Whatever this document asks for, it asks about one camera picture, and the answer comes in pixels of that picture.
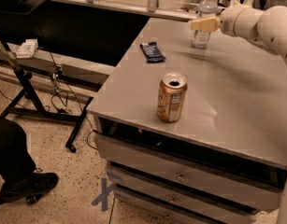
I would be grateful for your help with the white box on ledge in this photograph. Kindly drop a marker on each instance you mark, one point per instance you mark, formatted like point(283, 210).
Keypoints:
point(27, 49)

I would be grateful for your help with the black shoe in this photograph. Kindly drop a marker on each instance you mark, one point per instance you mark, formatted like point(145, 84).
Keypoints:
point(30, 188)

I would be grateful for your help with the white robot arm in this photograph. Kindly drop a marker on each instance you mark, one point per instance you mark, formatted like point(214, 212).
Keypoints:
point(265, 29)

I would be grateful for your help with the black trouser leg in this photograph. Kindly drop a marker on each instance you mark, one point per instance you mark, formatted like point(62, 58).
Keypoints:
point(15, 161)

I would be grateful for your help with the orange soda can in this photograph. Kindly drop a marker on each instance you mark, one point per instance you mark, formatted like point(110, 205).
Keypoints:
point(171, 96)

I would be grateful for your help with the black metal stand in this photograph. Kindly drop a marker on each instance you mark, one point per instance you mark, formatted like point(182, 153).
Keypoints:
point(39, 111)

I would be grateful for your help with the grey drawer cabinet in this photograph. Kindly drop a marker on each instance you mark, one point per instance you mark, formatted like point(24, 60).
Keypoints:
point(225, 159)

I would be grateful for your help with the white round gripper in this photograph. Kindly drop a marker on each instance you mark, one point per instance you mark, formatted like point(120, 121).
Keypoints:
point(229, 21)

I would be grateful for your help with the metal window railing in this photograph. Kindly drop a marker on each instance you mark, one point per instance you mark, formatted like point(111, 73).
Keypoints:
point(133, 3)

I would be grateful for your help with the blue tape cross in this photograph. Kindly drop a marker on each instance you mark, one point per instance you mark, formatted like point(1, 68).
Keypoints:
point(107, 187)

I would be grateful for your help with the dark blue snack bar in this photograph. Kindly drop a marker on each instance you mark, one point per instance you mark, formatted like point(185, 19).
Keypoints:
point(152, 52)

